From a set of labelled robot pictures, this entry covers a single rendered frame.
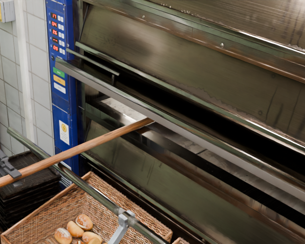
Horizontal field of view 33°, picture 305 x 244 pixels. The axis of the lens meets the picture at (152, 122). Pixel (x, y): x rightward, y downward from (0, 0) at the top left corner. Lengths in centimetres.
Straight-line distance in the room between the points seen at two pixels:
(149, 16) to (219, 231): 80
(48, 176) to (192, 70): 99
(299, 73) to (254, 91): 18
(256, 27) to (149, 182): 86
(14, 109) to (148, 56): 123
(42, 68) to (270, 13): 134
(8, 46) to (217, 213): 144
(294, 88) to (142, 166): 83
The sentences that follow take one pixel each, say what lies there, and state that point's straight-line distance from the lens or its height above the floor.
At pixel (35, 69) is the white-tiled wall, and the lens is 258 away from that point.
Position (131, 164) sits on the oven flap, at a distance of 215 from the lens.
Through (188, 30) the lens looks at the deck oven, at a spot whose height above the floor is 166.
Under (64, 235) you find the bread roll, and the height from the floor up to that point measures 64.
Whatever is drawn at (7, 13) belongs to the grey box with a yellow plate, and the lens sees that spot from 260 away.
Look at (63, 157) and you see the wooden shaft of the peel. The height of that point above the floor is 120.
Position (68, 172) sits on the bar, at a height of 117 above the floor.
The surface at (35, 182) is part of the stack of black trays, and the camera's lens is 239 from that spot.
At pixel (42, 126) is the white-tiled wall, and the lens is 269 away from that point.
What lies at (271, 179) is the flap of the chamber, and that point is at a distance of 145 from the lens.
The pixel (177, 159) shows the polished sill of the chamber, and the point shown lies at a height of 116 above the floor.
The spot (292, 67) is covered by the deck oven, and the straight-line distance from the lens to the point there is 148.
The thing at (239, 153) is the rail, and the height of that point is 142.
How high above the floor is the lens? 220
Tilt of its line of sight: 29 degrees down
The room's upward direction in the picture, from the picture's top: 2 degrees clockwise
